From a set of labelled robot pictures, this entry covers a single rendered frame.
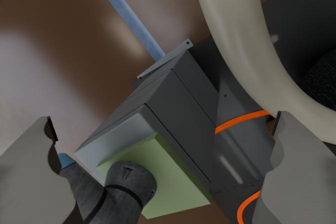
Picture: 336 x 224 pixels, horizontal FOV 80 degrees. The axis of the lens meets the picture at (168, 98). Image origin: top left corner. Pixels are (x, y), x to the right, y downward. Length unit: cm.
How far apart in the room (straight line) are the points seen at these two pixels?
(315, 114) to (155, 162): 57
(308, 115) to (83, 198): 55
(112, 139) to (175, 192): 29
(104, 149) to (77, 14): 115
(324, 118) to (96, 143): 73
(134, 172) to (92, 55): 119
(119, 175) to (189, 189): 24
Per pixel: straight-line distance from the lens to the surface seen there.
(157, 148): 66
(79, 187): 62
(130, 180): 72
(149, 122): 66
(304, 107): 18
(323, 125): 21
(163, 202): 86
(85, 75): 184
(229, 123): 160
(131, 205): 70
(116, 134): 74
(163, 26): 142
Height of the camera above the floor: 135
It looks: 59 degrees down
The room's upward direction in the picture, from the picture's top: 150 degrees counter-clockwise
